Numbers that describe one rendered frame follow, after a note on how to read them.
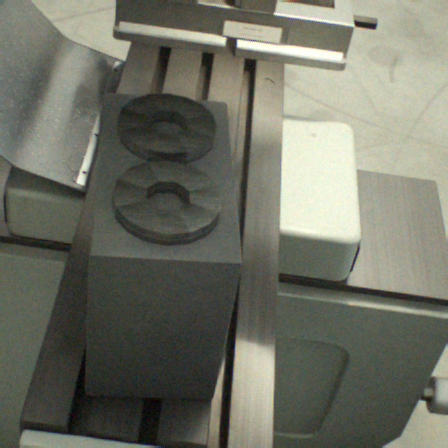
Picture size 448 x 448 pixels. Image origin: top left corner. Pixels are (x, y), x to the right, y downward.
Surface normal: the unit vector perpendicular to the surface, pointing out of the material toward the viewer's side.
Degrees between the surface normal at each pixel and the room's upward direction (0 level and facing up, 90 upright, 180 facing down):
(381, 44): 0
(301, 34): 90
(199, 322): 90
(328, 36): 90
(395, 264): 0
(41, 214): 90
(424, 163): 0
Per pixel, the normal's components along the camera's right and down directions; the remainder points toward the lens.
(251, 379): 0.13, -0.72
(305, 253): -0.07, 0.68
